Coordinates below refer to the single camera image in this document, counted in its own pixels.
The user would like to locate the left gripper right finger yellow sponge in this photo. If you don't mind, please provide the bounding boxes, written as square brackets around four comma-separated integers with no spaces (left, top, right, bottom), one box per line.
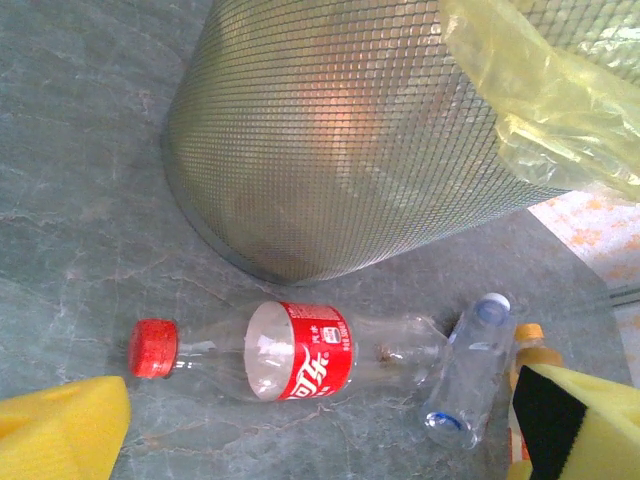
[505,363,640,480]

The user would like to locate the left gripper left finger yellow sponge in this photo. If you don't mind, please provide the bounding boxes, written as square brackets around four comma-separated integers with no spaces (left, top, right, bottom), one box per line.
[0,375,133,480]

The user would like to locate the deep orange soda bottle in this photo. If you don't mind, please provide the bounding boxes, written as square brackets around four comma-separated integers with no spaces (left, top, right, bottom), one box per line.
[507,323,566,464]

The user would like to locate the clear bottle pale blue cap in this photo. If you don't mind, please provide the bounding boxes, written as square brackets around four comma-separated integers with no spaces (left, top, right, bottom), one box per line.
[418,292,517,450]

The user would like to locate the cola bottle red label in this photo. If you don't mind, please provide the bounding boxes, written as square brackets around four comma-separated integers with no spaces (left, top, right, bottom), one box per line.
[127,299,454,404]

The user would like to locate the yellow plastic bin liner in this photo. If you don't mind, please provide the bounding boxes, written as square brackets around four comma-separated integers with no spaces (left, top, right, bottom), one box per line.
[438,0,640,202]

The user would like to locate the metal mesh waste bin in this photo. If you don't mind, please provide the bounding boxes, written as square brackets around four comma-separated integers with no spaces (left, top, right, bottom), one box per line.
[160,0,640,287]

